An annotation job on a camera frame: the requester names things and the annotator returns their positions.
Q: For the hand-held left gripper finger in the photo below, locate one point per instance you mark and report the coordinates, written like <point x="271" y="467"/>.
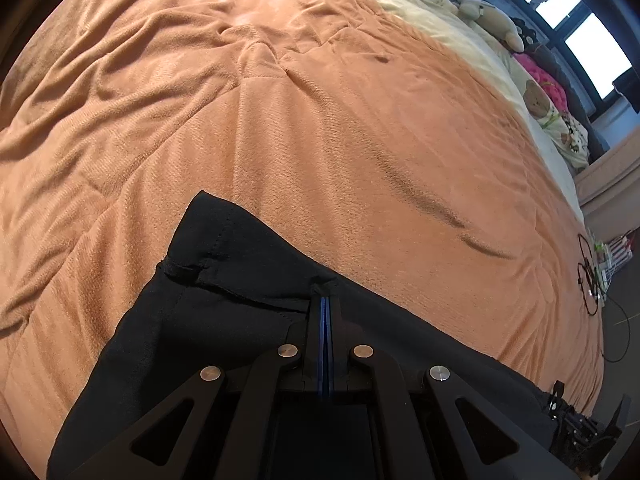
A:
<point x="322" y="360"/>
<point x="330" y="360"/>

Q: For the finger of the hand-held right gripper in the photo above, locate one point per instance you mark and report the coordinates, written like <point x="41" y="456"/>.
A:
<point x="557" y="395"/>

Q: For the black pants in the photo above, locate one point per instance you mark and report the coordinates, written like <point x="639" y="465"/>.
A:
<point x="225" y="320"/>

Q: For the white box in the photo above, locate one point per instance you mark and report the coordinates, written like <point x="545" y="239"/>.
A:
<point x="602" y="260"/>

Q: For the red striped packet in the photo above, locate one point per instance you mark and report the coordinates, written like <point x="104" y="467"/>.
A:
<point x="620" y="252"/>

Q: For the pink padded ledge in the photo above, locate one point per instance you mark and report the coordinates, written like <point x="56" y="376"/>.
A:
<point x="615" y="170"/>

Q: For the orange blanket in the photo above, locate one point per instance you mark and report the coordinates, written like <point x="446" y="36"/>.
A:
<point x="250" y="135"/>

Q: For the brown teddy bear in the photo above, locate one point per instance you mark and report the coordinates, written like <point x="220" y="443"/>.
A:
<point x="537" y="100"/>

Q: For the grey cushion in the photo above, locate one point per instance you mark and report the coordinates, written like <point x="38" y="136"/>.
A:
<point x="575" y="90"/>

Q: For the dark cloth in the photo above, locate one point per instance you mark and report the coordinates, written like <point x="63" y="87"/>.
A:
<point x="627" y="87"/>

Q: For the pink knitted cloth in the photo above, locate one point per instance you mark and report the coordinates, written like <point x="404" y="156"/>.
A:
<point x="542" y="77"/>

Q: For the dark framed window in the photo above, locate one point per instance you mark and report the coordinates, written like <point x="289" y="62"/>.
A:
<point x="595" y="55"/>

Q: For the black plush toy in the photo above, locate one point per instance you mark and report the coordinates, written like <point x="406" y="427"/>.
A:
<point x="525" y="32"/>

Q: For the beige plush toy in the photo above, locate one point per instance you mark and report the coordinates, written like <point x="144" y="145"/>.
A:
<point x="492" y="20"/>

